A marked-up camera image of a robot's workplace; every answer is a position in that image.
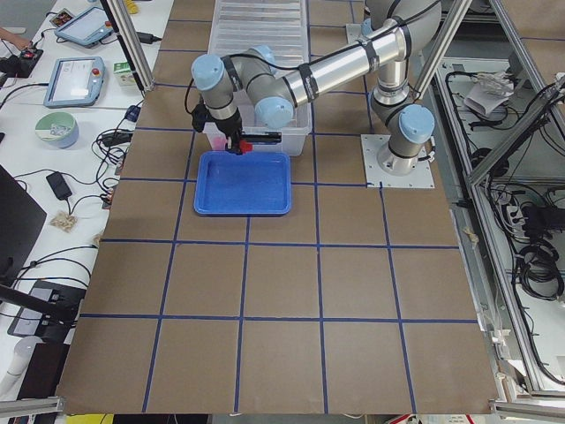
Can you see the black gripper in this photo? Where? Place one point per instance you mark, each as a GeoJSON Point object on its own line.
{"type": "Point", "coordinates": [230, 129]}

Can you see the red block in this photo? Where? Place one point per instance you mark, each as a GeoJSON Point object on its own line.
{"type": "Point", "coordinates": [246, 146]}

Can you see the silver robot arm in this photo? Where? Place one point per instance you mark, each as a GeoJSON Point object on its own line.
{"type": "Point", "coordinates": [395, 31]}

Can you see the clear plastic storage box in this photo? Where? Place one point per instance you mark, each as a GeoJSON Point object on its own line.
{"type": "Point", "coordinates": [252, 82]}

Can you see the clear plastic box lid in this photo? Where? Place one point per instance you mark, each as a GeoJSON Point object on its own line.
{"type": "Point", "coordinates": [281, 25]}

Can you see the blue plastic tray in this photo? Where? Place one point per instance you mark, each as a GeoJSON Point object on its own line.
{"type": "Point", "coordinates": [252, 184]}

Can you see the green white carton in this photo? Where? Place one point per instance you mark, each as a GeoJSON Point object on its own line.
{"type": "Point", "coordinates": [123, 74]}

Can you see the blue teach pendant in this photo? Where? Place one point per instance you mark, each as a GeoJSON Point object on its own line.
{"type": "Point", "coordinates": [87, 28]}
{"type": "Point", "coordinates": [75, 82]}

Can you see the green bowl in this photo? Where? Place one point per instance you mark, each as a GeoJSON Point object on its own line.
{"type": "Point", "coordinates": [58, 129]}

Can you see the black power adapter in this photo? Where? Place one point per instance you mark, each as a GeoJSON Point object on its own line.
{"type": "Point", "coordinates": [58, 185]}

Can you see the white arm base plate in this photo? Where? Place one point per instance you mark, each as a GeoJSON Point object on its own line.
{"type": "Point", "coordinates": [383, 169]}

